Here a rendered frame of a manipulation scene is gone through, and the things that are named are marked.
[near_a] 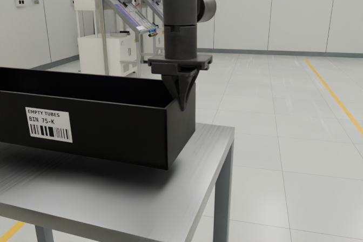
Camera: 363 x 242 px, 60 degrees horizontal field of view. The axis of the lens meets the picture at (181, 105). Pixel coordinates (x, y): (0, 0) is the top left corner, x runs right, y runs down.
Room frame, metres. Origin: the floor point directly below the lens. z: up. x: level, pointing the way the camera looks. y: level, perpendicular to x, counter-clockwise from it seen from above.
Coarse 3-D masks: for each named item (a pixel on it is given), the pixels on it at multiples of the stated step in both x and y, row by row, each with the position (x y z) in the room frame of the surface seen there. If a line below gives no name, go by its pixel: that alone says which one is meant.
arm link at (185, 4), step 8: (168, 0) 0.53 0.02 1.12; (176, 0) 0.52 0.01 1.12; (184, 0) 0.52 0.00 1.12; (192, 0) 0.53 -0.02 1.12; (168, 8) 0.53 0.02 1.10; (176, 8) 0.52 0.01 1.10; (184, 8) 0.52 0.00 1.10; (192, 8) 0.53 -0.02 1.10; (168, 16) 0.53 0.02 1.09; (176, 16) 0.52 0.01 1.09; (184, 16) 0.52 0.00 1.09; (192, 16) 0.53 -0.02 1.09; (168, 24) 0.53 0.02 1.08; (176, 24) 0.52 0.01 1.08; (184, 24) 0.52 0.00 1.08
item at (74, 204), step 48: (0, 144) 0.66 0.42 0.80; (192, 144) 0.66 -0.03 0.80; (0, 192) 0.47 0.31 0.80; (48, 192) 0.47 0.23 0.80; (96, 192) 0.47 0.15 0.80; (144, 192) 0.47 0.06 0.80; (192, 192) 0.47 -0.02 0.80; (48, 240) 0.95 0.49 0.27; (96, 240) 0.39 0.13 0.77; (144, 240) 0.36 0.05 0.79
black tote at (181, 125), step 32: (0, 96) 0.58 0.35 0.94; (32, 96) 0.55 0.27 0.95; (64, 96) 0.73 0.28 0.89; (96, 96) 0.70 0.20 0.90; (128, 96) 0.68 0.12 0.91; (160, 96) 0.65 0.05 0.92; (192, 96) 0.61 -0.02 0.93; (0, 128) 0.58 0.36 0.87; (32, 128) 0.56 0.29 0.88; (64, 128) 0.54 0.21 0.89; (96, 128) 0.51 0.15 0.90; (128, 128) 0.49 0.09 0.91; (160, 128) 0.48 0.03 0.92; (192, 128) 0.61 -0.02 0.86; (128, 160) 0.50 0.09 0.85; (160, 160) 0.48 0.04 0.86
